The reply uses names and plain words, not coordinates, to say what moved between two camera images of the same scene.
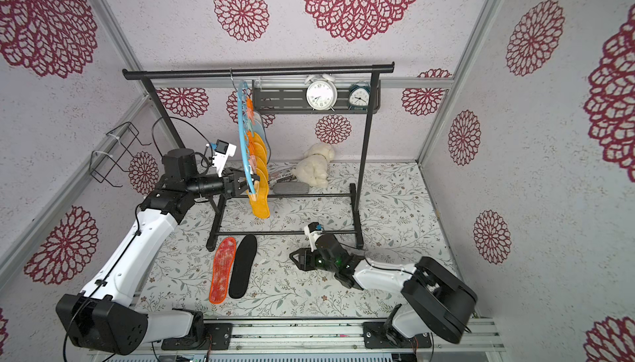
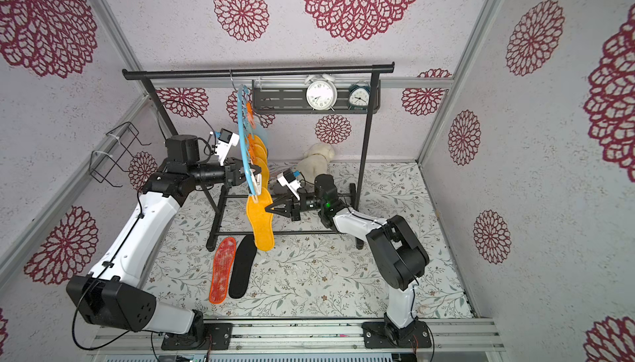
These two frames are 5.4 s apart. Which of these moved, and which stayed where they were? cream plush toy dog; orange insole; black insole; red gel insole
Moved: orange insole
Stayed: red gel insole; black insole; cream plush toy dog
